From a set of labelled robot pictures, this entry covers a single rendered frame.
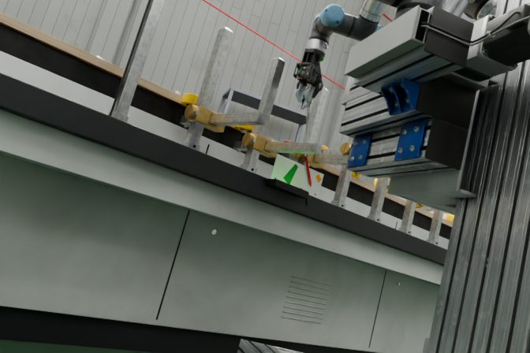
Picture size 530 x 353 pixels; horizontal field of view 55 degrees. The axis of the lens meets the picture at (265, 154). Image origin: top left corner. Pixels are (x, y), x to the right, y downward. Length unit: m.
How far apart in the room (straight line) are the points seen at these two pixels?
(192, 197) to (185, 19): 5.33
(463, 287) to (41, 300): 1.21
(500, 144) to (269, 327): 1.40
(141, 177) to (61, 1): 5.40
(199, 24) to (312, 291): 5.02
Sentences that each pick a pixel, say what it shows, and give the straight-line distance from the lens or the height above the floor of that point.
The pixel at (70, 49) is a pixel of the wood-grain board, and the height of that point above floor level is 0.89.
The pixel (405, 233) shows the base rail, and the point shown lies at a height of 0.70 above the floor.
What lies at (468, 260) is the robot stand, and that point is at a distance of 1.14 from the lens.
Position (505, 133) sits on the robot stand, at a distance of 1.16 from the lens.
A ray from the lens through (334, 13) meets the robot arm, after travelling 1.80.
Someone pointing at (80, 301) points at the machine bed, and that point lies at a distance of 1.79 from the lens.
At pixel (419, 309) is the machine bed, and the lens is 3.11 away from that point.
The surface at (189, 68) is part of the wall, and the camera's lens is 6.68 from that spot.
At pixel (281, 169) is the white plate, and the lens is 1.85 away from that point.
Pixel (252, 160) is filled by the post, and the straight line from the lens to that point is 1.77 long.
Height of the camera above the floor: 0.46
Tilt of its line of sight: 10 degrees up
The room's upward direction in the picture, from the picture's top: 15 degrees clockwise
